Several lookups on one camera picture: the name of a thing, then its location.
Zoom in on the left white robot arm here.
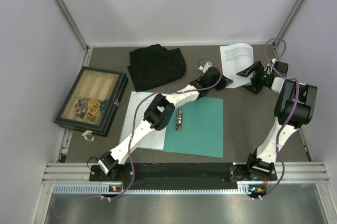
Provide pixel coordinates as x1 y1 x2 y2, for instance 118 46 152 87
97 66 233 180

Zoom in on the teal file folder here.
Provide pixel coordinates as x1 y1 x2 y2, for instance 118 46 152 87
163 97 224 158

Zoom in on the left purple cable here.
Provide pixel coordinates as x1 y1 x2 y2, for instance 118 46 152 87
100 57 223 201

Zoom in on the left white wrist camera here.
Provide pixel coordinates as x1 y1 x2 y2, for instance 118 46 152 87
198 61 212 74

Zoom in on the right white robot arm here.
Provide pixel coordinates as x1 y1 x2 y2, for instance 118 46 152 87
230 59 318 181

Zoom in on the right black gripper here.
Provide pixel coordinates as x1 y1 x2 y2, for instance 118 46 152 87
236 62 271 94

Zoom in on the black glass-lid display box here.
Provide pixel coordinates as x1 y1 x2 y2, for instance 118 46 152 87
54 66 128 137

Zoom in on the grey slotted cable duct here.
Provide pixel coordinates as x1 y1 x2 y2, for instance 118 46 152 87
53 184 264 195

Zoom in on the dark beaded bracelet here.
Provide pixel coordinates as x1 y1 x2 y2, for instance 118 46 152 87
74 98 89 117

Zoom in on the white zip tie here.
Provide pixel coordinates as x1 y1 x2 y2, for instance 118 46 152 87
82 130 94 142

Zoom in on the gold bracelet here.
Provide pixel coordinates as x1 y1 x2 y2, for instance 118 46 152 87
86 99 102 124

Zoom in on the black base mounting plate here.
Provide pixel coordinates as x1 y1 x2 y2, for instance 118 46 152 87
89 162 277 190

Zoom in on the white paper sheet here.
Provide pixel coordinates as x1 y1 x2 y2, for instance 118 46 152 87
220 43 254 89
119 91 166 150

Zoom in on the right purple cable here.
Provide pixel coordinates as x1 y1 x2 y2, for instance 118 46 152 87
252 37 301 201

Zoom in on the black folder clip mechanism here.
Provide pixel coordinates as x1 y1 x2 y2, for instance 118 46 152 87
175 108 183 131

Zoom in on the black folded cloth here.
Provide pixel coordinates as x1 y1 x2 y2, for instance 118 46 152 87
127 44 186 92

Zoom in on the purple cable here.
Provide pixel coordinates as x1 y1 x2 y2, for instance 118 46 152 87
252 37 301 201
100 57 223 201

